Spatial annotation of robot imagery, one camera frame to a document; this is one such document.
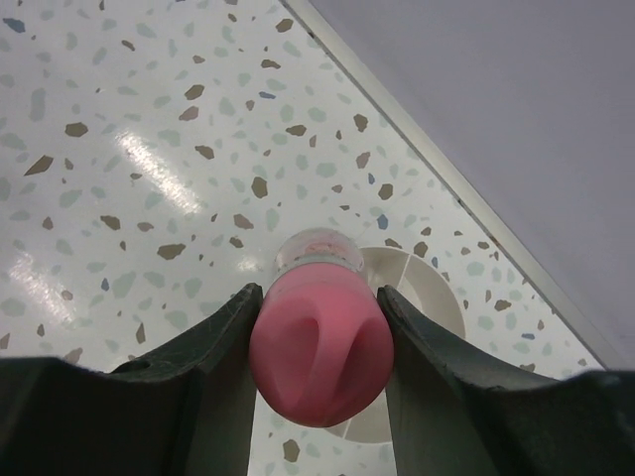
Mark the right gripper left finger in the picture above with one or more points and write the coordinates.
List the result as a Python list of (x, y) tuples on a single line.
[(184, 408)]

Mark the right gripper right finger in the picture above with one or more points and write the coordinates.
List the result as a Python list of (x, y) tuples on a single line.
[(457, 410)]

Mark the pink glue stick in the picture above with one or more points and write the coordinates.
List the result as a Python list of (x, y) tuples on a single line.
[(321, 350)]

